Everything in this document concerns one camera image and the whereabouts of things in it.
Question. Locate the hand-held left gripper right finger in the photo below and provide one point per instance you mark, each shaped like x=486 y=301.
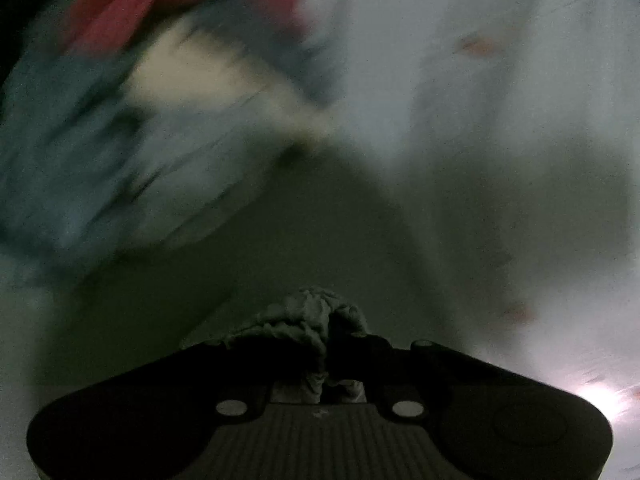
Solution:
x=350 y=360

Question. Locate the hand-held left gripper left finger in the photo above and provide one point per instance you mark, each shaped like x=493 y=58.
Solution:
x=260 y=371

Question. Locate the blue-grey cloth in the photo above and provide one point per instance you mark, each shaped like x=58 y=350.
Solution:
x=65 y=160

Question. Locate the cream cloth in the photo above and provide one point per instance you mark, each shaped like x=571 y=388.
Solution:
x=180 y=70

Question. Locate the red cloth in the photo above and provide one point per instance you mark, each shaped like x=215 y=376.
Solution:
x=130 y=5

